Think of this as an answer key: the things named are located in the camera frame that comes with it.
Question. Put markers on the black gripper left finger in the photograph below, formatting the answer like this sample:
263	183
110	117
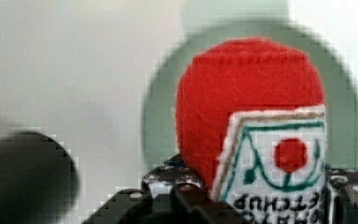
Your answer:
170	194

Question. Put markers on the red plush ketchup bottle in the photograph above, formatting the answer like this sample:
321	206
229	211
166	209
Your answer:
250	120

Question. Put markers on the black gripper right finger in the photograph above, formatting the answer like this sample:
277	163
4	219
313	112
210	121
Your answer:
341	198

